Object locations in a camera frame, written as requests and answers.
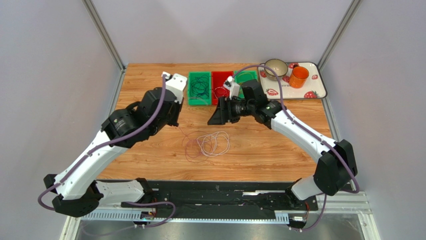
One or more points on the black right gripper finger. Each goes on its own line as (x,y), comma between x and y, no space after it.
(217,117)
(223,110)

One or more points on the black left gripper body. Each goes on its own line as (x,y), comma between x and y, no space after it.
(173,118)

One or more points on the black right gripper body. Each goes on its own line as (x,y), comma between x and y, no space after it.
(228,111)

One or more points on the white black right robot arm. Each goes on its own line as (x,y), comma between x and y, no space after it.
(335,160)

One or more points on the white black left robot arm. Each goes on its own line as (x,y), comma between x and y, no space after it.
(77,190)

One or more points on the right green plastic bin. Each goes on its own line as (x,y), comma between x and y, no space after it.
(246,75)

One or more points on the green plastic bin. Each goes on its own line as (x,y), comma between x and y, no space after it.
(199,91)
(246,75)

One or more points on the red plastic bin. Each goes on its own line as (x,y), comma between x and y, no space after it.
(217,89)

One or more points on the left green plastic bin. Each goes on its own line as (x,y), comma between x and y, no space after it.
(199,91)

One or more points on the beige ceramic bowl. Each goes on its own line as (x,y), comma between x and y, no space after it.
(275,69)

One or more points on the orange plastic cup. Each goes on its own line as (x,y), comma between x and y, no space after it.
(298,77)

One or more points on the strawberry pattern tray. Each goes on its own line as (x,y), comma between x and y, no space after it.
(313,87)

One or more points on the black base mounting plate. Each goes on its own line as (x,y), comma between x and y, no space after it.
(210,202)

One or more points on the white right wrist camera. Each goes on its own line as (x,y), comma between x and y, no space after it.
(233,87)

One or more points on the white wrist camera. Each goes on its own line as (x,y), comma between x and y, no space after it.
(176,83)
(233,87)

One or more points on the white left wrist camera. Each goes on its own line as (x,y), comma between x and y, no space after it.
(176,83)

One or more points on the left aluminium corner post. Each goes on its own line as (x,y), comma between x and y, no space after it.
(98,22)

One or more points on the aluminium corner post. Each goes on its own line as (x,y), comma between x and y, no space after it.
(339,32)
(98,22)

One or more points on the right aluminium corner post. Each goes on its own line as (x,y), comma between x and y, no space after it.
(339,32)

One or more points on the aluminium frame rail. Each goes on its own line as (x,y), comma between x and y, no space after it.
(343,216)

